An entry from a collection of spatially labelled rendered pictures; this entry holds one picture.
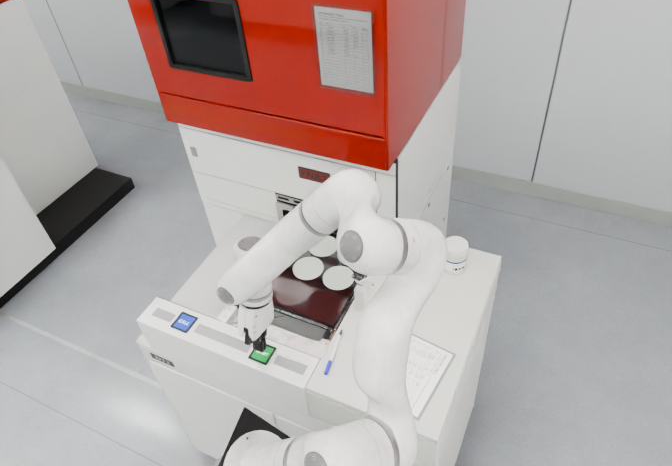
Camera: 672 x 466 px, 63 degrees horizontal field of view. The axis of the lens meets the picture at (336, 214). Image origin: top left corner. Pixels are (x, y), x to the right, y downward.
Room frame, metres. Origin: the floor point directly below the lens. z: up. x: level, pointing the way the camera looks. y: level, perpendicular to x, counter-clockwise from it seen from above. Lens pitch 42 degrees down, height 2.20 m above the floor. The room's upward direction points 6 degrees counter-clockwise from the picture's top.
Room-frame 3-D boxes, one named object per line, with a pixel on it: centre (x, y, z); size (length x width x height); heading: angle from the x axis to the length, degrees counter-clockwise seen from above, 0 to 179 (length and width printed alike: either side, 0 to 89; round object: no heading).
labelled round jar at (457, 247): (1.08, -0.33, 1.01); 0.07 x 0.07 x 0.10
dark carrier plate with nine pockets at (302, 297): (1.19, 0.11, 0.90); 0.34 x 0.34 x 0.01; 61
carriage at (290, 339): (0.95, 0.22, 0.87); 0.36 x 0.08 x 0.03; 61
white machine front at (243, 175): (1.48, 0.16, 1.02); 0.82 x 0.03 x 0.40; 61
